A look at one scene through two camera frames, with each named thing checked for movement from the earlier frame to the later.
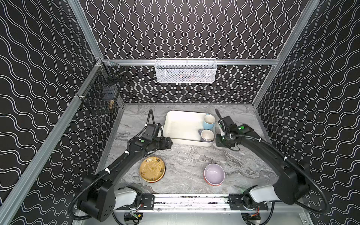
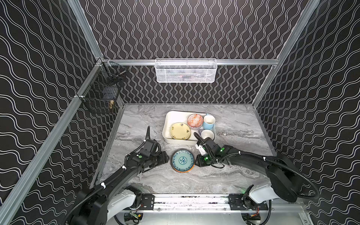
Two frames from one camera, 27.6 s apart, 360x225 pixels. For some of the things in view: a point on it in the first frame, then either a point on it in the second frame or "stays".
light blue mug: [209, 121] stays
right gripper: [222, 139] to [200, 160]
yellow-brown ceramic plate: [152, 169] to [180, 131]
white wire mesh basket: [188, 70] stays
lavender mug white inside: [207, 135] stays
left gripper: [166, 143] to [162, 157]
